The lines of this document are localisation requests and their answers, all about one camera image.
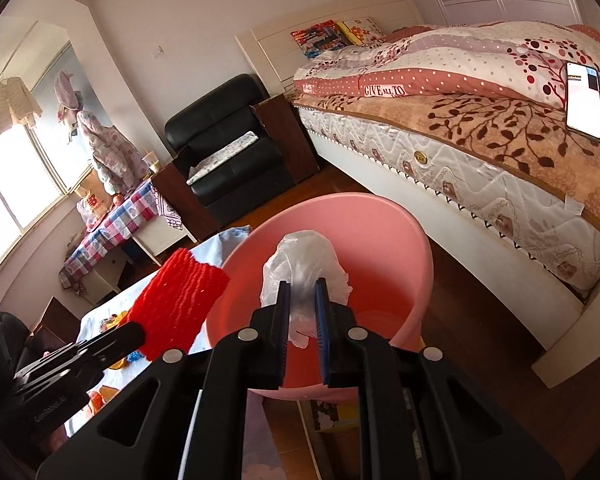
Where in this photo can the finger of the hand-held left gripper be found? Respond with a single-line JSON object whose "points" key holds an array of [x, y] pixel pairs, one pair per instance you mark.
{"points": [[120, 340]]}

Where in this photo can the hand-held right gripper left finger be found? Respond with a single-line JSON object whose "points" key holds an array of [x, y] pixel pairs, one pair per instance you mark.
{"points": [[282, 340]]}

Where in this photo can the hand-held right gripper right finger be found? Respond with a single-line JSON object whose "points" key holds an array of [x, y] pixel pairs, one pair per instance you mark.
{"points": [[322, 340]]}

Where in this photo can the red foam net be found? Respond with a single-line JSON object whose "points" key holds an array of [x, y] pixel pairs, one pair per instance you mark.
{"points": [[175, 300]]}

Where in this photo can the white plastic bag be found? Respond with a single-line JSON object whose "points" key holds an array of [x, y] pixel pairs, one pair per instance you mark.
{"points": [[305, 255]]}

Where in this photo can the pink plastic bucket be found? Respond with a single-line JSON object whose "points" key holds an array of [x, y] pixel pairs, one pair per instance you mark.
{"points": [[380, 260]]}

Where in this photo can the yellow red wrapper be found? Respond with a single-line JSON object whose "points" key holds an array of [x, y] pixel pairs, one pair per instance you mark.
{"points": [[112, 320]]}

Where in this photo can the orange wrapper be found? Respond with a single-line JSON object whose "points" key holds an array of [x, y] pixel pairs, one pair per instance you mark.
{"points": [[99, 400]]}

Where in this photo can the black chair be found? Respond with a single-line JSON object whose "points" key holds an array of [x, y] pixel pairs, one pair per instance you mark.
{"points": [[10, 335]]}

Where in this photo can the brown wooden crate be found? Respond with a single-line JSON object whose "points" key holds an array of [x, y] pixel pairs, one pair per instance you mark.
{"points": [[55, 320]]}

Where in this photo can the light blue floral tablecloth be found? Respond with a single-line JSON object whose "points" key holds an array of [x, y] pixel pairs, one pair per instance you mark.
{"points": [[235, 240]]}

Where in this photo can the white desk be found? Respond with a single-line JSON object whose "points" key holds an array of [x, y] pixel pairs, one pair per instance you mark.
{"points": [[172, 240]]}

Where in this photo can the checkered cloth side table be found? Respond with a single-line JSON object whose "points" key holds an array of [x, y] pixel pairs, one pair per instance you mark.
{"points": [[125, 215]]}

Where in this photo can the white red shopping bag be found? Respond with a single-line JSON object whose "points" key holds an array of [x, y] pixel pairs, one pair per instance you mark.
{"points": [[92, 205]]}

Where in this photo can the dark wood cabinet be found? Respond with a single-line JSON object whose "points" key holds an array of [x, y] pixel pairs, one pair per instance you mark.
{"points": [[190, 200]]}

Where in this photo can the bed with patterned bedding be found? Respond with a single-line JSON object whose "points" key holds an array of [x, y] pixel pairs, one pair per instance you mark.
{"points": [[480, 270]]}

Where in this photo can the clear drink cup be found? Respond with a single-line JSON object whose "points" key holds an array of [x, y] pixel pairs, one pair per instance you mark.
{"points": [[152, 164]]}

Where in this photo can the floral padded jacket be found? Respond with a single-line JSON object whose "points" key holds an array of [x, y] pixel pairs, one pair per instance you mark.
{"points": [[107, 155]]}

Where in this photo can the window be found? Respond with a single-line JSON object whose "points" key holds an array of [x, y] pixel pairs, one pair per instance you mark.
{"points": [[10, 185]]}

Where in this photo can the pale seat cushion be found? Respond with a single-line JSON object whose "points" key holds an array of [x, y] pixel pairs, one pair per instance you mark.
{"points": [[220, 157]]}

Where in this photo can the brown wooden nightstand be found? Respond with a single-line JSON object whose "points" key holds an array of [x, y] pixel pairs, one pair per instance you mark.
{"points": [[285, 135]]}

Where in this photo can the quilted white mattress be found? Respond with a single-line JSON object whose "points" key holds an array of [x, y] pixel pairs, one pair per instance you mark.
{"points": [[480, 180]]}

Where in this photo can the black leather armchair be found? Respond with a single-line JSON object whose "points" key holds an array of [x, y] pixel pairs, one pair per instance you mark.
{"points": [[225, 110]]}

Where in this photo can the pink hanging hat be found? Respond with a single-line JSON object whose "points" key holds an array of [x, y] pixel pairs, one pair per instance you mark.
{"points": [[66, 90]]}

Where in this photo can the cream knit cardigan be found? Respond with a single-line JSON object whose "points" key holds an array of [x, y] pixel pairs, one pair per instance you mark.
{"points": [[12, 107]]}

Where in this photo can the brown leaf pattern blanket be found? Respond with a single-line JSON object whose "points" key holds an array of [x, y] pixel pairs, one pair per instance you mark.
{"points": [[505, 130]]}

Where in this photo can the colourful printed pillow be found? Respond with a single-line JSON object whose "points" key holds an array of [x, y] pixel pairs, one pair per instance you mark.
{"points": [[320, 37]]}

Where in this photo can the pink dotted quilt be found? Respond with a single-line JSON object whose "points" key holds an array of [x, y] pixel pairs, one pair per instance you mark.
{"points": [[455, 60]]}

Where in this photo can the yellow floral pillow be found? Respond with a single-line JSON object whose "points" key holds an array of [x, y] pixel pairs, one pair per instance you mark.
{"points": [[365, 27]]}

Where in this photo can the smartphone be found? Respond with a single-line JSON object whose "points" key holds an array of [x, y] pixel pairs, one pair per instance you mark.
{"points": [[582, 105]]}

